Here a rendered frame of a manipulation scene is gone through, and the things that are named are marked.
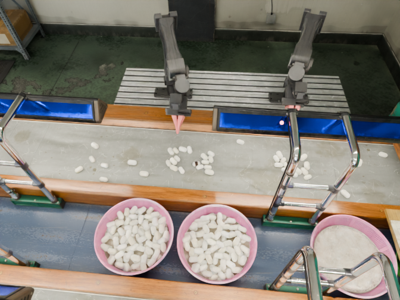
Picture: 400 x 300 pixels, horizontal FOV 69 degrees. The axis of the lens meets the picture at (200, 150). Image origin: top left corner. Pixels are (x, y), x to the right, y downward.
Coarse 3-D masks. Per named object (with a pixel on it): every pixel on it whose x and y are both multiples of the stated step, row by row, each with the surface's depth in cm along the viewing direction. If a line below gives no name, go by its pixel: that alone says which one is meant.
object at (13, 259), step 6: (0, 246) 84; (0, 252) 85; (6, 252) 87; (12, 252) 90; (0, 258) 100; (6, 258) 100; (12, 258) 90; (18, 258) 92; (12, 264) 98; (18, 264) 94; (24, 264) 96; (30, 264) 98; (36, 264) 100
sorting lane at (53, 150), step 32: (32, 128) 132; (64, 128) 132; (96, 128) 131; (128, 128) 131; (0, 160) 121; (32, 160) 121; (64, 160) 121; (96, 160) 121; (128, 160) 121; (160, 160) 121; (192, 160) 120; (224, 160) 120; (256, 160) 120; (288, 160) 120; (320, 160) 120; (384, 160) 120; (256, 192) 111; (288, 192) 111; (320, 192) 111; (352, 192) 111; (384, 192) 111
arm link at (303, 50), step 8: (304, 16) 122; (312, 16) 119; (320, 16) 118; (304, 24) 120; (312, 24) 117; (320, 24) 123; (304, 32) 116; (312, 32) 116; (304, 40) 115; (296, 48) 114; (304, 48) 113; (296, 56) 113; (304, 56) 112; (304, 64) 113
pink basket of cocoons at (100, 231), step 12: (120, 204) 106; (132, 204) 108; (144, 204) 108; (156, 204) 106; (108, 216) 104; (168, 216) 103; (96, 228) 100; (168, 228) 104; (96, 240) 98; (168, 240) 102; (96, 252) 95; (108, 264) 95; (156, 264) 93
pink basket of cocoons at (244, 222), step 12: (216, 204) 105; (192, 216) 104; (240, 216) 103; (180, 228) 100; (252, 228) 100; (180, 240) 99; (252, 240) 99; (180, 252) 96; (252, 252) 97; (240, 276) 90
